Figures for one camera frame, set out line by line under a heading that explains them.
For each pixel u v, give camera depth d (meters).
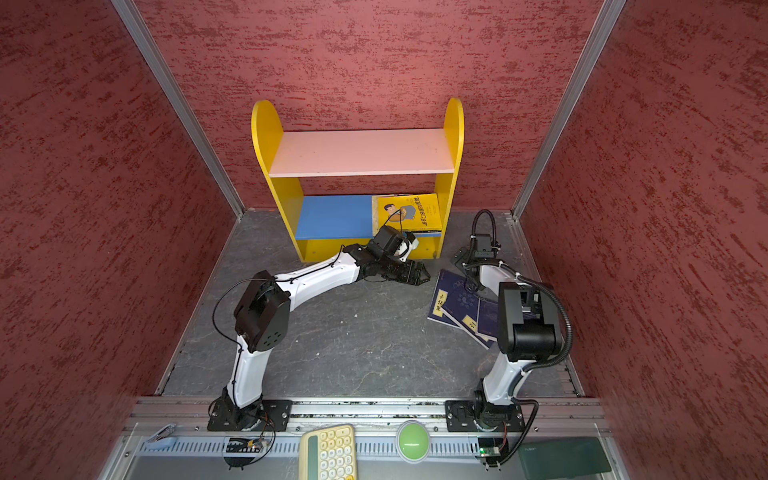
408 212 1.00
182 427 0.73
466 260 0.91
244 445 0.72
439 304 0.94
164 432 0.70
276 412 0.74
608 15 0.71
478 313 0.90
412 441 0.70
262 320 0.52
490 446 0.70
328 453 0.67
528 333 0.49
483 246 0.78
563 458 0.68
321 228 0.90
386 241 0.71
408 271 0.77
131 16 0.71
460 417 0.74
